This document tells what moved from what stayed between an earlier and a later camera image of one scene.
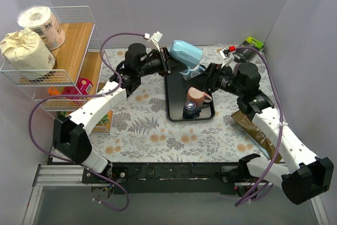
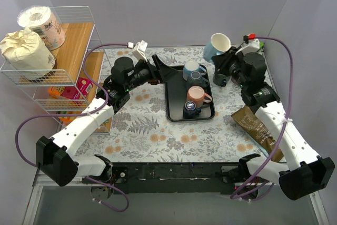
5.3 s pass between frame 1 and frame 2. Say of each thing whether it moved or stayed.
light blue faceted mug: moved
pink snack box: stayed
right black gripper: moved
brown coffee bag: stayed
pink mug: stayed
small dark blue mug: stayed
